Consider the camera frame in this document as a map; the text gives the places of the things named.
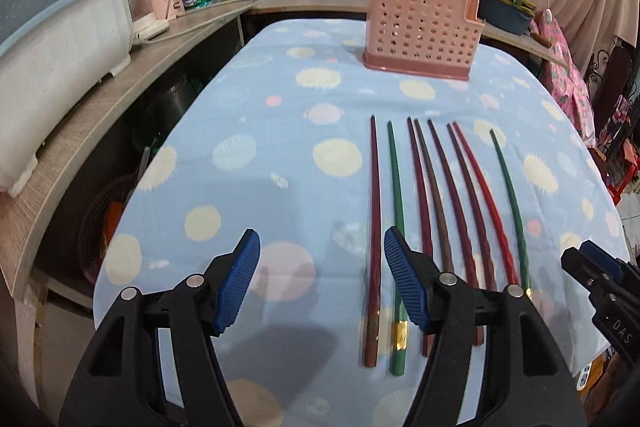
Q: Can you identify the steel pot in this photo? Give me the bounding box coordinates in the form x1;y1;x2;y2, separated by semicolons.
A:
145;74;199;124

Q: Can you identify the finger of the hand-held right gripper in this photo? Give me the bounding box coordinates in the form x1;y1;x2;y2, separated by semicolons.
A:
561;248;623;308
580;241;640;305

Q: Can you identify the clear kettle with white base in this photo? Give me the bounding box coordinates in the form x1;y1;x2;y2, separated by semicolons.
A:
124;0;172;42

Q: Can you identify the black iron chair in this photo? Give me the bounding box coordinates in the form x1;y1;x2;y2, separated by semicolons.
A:
589;47;640;108

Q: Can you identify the white plastic tub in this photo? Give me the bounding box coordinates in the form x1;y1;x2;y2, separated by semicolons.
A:
0;0;135;198

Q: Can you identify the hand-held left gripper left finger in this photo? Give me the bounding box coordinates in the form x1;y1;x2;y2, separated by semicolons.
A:
59;229;261;427

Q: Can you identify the brown chopstick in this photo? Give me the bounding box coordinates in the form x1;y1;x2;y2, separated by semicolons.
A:
414;119;455;275

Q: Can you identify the light blue dotted blanket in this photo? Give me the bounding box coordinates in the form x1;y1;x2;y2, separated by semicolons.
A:
95;19;631;427

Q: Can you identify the pink pineapple print garment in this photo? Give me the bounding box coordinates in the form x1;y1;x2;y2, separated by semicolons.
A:
530;14;594;142

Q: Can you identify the red plastic basket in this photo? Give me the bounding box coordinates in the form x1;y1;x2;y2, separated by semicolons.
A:
76;177;137;286

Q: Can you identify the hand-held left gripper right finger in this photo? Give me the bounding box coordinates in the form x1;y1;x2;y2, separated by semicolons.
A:
383;227;587;427

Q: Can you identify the blue bowl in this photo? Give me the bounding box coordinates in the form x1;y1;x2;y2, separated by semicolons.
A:
477;0;535;36

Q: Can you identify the pink perforated utensil basket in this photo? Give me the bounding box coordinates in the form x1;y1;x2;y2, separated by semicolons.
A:
361;0;486;82

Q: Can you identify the dark red chopstick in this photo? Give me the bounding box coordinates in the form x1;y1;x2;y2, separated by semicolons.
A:
361;116;385;368
427;119;486;349
406;117;435;358
446;123;498;293

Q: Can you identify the grey wooden counter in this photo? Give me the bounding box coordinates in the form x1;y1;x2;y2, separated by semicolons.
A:
0;0;571;303

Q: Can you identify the green chopstick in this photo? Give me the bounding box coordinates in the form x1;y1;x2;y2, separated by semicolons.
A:
489;129;532;292
386;121;408;378

